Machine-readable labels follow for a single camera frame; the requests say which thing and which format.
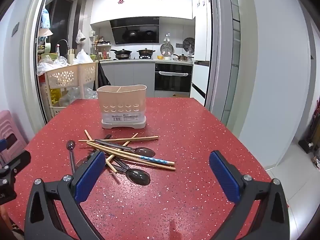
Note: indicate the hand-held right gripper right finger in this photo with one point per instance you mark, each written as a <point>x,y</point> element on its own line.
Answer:
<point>223,177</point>

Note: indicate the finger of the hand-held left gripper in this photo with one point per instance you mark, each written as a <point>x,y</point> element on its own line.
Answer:
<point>3,144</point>
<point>18,161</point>

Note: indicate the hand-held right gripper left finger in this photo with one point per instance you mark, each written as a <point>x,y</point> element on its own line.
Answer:
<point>90,177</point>

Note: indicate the blue patterned chopstick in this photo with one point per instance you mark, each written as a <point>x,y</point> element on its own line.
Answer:
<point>152,159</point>

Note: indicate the beige plastic utensil holder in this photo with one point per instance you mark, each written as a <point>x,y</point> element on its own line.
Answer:
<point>120,105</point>

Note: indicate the pink plastic stool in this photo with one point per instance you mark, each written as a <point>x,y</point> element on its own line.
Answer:
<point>10,130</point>

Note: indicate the yellow oil bottle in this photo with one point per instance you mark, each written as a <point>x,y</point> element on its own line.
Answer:
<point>55,96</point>

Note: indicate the clear plastic bag pile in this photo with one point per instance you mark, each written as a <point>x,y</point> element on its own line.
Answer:
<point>47,66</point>

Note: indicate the beige perforated storage cart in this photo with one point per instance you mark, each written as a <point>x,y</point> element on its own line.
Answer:
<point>62,76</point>

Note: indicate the cardboard box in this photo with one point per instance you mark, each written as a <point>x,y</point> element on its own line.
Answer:
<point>181,95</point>

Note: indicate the light green basin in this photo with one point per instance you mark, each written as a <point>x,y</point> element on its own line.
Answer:
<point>48,55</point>

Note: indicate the black hanging bag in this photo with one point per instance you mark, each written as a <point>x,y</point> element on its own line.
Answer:
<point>103,77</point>

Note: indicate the black built-in oven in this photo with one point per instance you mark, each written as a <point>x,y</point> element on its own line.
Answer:
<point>172,82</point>

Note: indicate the beige knife block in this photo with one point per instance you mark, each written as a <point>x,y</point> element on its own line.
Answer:
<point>71,56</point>

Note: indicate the black kitchen faucet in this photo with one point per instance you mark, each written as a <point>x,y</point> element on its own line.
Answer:
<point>62,40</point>

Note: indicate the green strainer basket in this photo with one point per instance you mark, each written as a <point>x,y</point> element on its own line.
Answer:
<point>93,57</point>

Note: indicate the steel saucepan with lid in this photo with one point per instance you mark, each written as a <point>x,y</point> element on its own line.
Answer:
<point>181,58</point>

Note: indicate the black wok with lid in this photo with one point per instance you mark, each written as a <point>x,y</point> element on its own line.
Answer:
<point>122,53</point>

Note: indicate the spice rack with bottles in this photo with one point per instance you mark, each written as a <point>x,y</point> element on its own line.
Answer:
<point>100,48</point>

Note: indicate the hanging white plastic bag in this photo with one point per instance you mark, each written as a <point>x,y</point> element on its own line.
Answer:
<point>80,37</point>

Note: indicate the blue hanging packet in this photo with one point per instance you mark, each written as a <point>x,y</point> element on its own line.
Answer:
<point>45,17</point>

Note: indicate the dark cooking pot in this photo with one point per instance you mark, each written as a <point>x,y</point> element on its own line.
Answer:
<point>145,52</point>

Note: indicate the white refrigerator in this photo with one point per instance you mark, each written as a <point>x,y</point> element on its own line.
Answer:
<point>200,42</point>

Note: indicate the round black trivet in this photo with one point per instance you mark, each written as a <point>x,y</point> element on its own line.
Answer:
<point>188,44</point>

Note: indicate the round metal steamer plate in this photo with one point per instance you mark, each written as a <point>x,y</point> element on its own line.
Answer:
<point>166,48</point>

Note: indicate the black range hood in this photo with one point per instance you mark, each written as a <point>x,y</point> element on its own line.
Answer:
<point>135,30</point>

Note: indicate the grey wall switch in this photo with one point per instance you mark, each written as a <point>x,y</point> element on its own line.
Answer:
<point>15,28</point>

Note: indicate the white wall cabinets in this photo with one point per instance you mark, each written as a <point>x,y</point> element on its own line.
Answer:
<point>140,7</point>

